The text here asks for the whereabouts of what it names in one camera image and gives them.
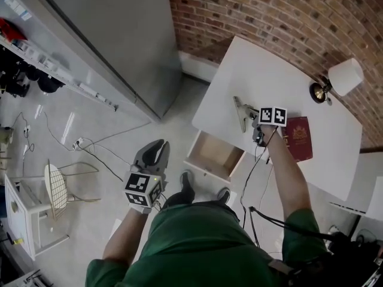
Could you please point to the person's left shoe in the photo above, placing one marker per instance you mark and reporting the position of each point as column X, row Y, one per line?
column 187, row 184

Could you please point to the white shelf rack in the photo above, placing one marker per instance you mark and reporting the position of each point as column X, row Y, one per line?
column 89, row 90

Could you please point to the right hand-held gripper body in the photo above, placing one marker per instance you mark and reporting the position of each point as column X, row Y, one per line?
column 272, row 117

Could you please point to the white wooden drawer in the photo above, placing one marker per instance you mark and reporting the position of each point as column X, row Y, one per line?
column 214, row 154

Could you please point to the white side table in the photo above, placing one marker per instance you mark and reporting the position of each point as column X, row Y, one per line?
column 18, row 214

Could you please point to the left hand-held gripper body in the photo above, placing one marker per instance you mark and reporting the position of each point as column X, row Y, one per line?
column 140, row 190

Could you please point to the person's right shoe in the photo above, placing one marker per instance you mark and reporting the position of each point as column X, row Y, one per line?
column 224, row 194

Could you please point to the person's green shirt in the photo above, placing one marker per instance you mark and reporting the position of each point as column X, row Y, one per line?
column 203, row 250

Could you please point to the person's left forearm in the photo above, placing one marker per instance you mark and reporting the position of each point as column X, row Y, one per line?
column 125, row 238

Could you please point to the tall grey metal cabinet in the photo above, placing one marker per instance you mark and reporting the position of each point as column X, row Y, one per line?
column 113, row 34

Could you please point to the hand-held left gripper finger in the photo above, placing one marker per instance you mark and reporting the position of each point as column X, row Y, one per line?
column 149, row 154
column 164, row 157

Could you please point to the white shade table lamp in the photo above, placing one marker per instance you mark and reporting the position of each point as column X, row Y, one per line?
column 347, row 76

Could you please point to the red paper on cabinet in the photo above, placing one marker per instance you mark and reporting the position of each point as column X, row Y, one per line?
column 12, row 30

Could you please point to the white power strip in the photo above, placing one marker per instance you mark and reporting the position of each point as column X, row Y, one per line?
column 77, row 143
column 27, row 129

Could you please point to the red hardcover notebook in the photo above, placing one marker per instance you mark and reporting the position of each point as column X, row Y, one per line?
column 299, row 142

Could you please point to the white low cabinet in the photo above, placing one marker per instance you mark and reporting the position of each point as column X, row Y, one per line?
column 371, row 190

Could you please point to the person's right forearm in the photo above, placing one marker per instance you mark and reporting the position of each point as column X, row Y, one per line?
column 288, row 178

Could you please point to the black bag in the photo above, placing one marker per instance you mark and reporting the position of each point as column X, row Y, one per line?
column 344, row 265

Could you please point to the white desk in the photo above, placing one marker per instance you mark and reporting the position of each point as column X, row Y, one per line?
column 269, row 79

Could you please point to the person's shoe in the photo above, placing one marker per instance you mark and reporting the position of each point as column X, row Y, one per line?
column 224, row 194
column 187, row 184

